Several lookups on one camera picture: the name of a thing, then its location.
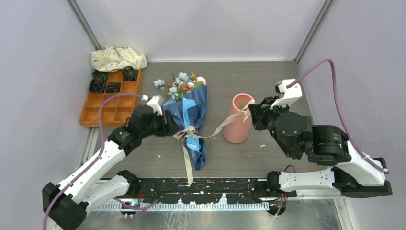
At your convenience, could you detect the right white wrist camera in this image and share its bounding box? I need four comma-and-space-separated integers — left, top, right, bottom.
270, 79, 303, 109

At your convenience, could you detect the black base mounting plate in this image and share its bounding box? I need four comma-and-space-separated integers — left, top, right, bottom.
118, 178, 282, 205

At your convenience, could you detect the dark rolled sock top right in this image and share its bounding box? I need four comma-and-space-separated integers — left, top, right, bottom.
122, 66, 138, 81

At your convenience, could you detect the pink cylindrical vase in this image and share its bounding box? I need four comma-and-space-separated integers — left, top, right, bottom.
223, 93, 253, 144

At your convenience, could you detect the orange compartment tray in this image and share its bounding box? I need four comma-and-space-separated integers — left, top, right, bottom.
79, 69, 142, 127

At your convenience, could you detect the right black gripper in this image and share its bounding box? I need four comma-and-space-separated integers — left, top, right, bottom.
247, 95, 293, 157

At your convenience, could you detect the dark rolled sock left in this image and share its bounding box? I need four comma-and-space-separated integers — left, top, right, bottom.
89, 77, 106, 94

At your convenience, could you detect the dark rolled sock middle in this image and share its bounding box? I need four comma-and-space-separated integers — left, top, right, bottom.
105, 82, 121, 94

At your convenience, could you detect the beige ribbon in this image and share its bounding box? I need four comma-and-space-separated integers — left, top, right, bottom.
172, 99, 256, 187

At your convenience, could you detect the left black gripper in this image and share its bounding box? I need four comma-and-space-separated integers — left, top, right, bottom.
141, 110, 180, 138

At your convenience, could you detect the aluminium rail frame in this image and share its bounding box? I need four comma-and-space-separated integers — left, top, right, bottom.
60, 126, 348, 230

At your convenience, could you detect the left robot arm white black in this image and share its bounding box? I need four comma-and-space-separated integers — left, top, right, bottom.
42, 105, 180, 230

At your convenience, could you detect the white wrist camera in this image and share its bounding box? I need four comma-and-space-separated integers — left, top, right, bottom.
147, 95, 164, 116
270, 79, 303, 109

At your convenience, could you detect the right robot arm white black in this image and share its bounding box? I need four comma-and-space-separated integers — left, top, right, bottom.
248, 97, 393, 198

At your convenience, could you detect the dark rolled sock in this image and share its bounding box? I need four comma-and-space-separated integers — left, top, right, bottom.
105, 82, 121, 94
89, 77, 106, 94
122, 66, 138, 81

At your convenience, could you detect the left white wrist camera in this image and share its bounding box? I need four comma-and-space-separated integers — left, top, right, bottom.
147, 95, 164, 116

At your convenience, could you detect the flower bouquet blue paper wrap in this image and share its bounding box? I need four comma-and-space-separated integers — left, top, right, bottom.
154, 72, 208, 171

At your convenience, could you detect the cream patterned cloth bag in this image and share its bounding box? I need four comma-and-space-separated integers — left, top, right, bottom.
90, 46, 148, 73

